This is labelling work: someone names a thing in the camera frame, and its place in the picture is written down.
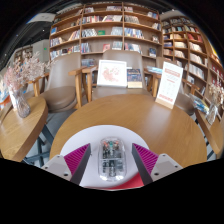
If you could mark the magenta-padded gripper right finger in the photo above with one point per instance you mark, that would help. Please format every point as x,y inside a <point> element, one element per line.
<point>165,165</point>

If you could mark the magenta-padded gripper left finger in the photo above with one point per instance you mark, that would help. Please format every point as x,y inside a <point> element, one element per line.
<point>56,165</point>

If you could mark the transparent computer mouse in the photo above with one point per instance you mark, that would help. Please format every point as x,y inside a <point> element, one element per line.
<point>111,160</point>

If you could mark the white mouse pad red rest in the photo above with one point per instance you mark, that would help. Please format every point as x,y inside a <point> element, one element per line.
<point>83,135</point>

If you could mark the round wooden side table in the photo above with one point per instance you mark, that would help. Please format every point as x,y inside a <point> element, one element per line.
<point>213,136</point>
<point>20,133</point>

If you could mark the beige armchair wooden arms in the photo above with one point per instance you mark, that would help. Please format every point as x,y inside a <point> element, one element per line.
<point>185,100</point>
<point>125,55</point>
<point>63,76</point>

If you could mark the colourful book stack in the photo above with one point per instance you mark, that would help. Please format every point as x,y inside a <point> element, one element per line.
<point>200,103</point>

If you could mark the small white table sign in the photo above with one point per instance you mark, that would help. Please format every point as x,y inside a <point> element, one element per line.
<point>12,100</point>

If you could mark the white sign on wooden base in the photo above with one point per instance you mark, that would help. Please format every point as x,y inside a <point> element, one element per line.
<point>170,83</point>

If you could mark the dark book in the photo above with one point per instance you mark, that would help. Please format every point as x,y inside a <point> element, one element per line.
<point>134,78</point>

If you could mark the glass vase with pink flowers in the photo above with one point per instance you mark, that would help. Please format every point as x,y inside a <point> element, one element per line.
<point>21,76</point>

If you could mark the flat blue book pile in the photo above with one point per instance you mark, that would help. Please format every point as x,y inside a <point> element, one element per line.
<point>154,70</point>

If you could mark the white framed floral picture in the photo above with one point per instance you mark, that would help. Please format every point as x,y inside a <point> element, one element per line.
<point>112,73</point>

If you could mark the small distant wooden shelf unit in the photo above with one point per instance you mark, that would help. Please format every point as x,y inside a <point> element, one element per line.
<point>24,55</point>

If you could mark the wooden shelf unit red boxes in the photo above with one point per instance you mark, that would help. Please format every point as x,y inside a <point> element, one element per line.
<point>193,50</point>

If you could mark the wide wooden book shelf unit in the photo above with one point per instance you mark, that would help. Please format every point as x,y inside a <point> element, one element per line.
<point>106,30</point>

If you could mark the white ceiling air conditioner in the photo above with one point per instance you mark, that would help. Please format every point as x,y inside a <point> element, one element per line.
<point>41,17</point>

